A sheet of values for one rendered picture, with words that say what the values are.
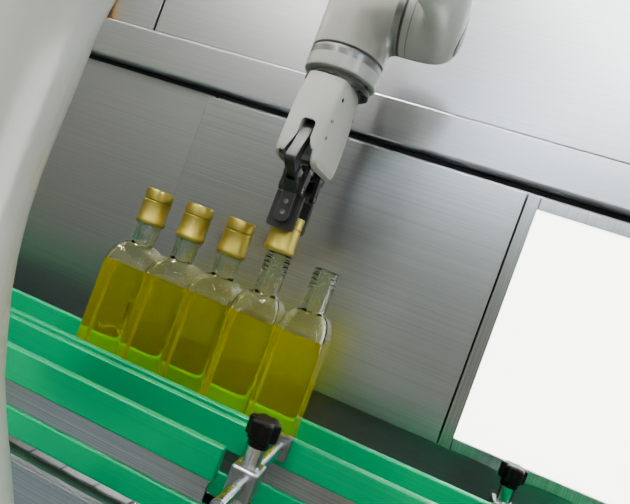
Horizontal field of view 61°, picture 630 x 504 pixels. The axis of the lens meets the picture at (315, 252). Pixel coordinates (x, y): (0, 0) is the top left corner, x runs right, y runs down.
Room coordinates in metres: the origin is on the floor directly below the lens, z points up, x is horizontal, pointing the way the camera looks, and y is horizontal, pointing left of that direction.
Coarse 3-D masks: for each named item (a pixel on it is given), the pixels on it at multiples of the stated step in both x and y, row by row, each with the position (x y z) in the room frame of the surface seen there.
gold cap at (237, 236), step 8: (232, 224) 0.61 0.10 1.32; (240, 224) 0.61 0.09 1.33; (248, 224) 0.61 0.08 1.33; (224, 232) 0.62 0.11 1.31; (232, 232) 0.61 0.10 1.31; (240, 232) 0.61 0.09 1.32; (248, 232) 0.62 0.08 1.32; (224, 240) 0.61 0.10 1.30; (232, 240) 0.61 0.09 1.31; (240, 240) 0.61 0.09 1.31; (248, 240) 0.62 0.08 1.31; (224, 248) 0.61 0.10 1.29; (232, 248) 0.61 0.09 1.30; (240, 248) 0.61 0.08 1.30; (232, 256) 0.61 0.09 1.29; (240, 256) 0.62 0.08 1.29
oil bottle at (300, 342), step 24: (288, 312) 0.59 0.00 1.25; (312, 312) 0.59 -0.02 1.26; (288, 336) 0.58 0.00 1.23; (312, 336) 0.57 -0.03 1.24; (264, 360) 0.59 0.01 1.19; (288, 360) 0.58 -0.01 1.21; (312, 360) 0.57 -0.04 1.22; (264, 384) 0.58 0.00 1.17; (288, 384) 0.57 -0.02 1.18; (312, 384) 0.60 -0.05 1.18; (264, 408) 0.58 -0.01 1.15; (288, 408) 0.57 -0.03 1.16; (288, 432) 0.57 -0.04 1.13
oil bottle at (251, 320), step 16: (240, 304) 0.59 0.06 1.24; (256, 304) 0.59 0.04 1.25; (272, 304) 0.59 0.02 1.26; (224, 320) 0.59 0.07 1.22; (240, 320) 0.59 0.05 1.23; (256, 320) 0.58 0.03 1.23; (272, 320) 0.58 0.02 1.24; (224, 336) 0.59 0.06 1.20; (240, 336) 0.58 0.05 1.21; (256, 336) 0.58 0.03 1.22; (272, 336) 0.60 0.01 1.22; (224, 352) 0.59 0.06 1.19; (240, 352) 0.58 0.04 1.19; (256, 352) 0.58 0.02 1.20; (208, 368) 0.59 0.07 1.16; (224, 368) 0.59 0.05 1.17; (240, 368) 0.58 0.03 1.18; (256, 368) 0.58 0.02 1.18; (208, 384) 0.59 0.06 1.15; (224, 384) 0.58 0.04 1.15; (240, 384) 0.58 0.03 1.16; (224, 400) 0.58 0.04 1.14; (240, 400) 0.58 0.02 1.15
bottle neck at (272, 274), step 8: (272, 256) 0.60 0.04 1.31; (280, 256) 0.60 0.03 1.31; (288, 256) 0.60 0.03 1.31; (264, 264) 0.60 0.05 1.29; (272, 264) 0.60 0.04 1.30; (280, 264) 0.60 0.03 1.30; (288, 264) 0.61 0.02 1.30; (264, 272) 0.60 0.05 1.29; (272, 272) 0.60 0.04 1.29; (280, 272) 0.60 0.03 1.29; (264, 280) 0.60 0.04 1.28; (272, 280) 0.60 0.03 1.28; (280, 280) 0.60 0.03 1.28; (256, 288) 0.60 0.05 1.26; (264, 288) 0.60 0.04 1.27; (272, 288) 0.60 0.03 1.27
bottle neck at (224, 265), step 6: (216, 258) 0.62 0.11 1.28; (222, 258) 0.61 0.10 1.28; (228, 258) 0.61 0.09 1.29; (234, 258) 0.62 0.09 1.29; (216, 264) 0.62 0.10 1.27; (222, 264) 0.61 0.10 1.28; (228, 264) 0.61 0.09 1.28; (234, 264) 0.62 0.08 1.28; (216, 270) 0.61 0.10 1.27; (222, 270) 0.61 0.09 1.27; (228, 270) 0.61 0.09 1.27; (234, 270) 0.62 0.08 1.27; (228, 276) 0.62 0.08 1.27; (234, 276) 0.62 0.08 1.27
